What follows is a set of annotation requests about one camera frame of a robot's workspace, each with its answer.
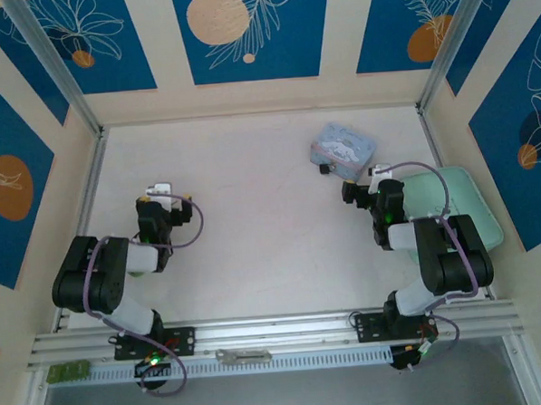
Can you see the small black padlock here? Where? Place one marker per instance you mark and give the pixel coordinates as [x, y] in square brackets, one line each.
[325, 169]

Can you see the blue cartoon tin box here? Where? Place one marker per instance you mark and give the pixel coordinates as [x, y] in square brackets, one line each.
[344, 146]

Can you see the black base plate right arm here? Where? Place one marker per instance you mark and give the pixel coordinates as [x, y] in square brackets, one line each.
[370, 328]

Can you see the black base plate left arm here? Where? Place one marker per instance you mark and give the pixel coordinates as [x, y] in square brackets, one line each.
[184, 340]

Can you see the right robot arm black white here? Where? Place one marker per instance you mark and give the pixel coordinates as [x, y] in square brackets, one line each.
[455, 265]

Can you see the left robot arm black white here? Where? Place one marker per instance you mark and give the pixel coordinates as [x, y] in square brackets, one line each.
[97, 277]

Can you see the mint green tray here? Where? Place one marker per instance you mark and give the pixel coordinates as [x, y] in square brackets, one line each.
[460, 192]

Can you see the black controller board green light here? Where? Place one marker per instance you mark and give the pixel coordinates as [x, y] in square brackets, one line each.
[153, 366]
[412, 357]

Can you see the silver metal latch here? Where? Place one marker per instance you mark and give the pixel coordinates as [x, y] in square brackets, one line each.
[242, 356]

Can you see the green circuit board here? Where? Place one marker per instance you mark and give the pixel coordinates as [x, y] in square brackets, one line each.
[68, 372]

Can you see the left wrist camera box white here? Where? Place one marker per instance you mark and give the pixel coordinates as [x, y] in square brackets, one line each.
[160, 189]

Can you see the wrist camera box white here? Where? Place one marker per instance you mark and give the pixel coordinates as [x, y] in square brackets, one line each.
[160, 189]
[381, 171]

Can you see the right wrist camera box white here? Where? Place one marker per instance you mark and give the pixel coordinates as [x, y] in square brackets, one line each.
[381, 171]

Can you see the long aluminium base rail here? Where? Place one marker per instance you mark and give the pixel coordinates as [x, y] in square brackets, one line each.
[281, 329]

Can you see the aluminium frame post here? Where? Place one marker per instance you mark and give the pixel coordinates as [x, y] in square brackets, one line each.
[455, 43]
[52, 64]

